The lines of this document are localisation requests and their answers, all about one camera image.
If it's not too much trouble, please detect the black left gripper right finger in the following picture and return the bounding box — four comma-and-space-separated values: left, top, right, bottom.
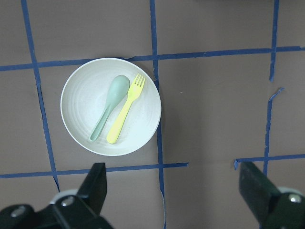
239, 162, 305, 229

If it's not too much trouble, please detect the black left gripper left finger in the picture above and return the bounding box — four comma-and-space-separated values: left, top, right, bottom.
0, 163, 112, 229

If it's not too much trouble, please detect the white round plate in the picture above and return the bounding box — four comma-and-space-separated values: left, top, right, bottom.
61, 58, 161, 156

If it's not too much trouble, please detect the pale green plastic spoon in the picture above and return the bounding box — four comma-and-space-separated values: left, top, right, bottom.
89, 75, 130, 142

